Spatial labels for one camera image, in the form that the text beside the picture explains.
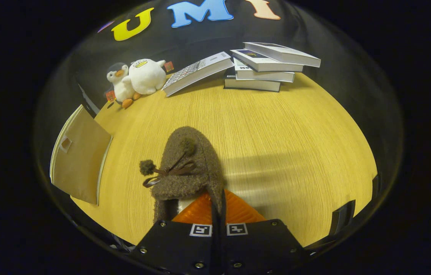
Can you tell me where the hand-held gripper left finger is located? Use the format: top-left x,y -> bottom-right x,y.
131,191 -> 218,275

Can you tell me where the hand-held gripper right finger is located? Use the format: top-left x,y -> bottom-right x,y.
221,189 -> 309,275

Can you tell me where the brown fuzzy shoe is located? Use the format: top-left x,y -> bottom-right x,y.
139,126 -> 226,224

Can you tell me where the beige fabric storage box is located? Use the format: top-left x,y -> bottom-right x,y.
50,104 -> 113,205

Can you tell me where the white paperback book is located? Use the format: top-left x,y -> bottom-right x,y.
234,57 -> 295,83

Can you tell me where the grey white penguin plush toy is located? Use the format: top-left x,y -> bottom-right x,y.
105,62 -> 141,109

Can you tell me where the white duck plush toy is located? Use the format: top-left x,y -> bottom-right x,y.
129,58 -> 175,95

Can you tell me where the patterned cover book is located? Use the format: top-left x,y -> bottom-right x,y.
162,52 -> 235,97

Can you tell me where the white book dark cover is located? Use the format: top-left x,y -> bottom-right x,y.
243,42 -> 321,68

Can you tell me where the black backdrop cloth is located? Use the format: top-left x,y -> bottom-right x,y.
34,0 -> 405,180

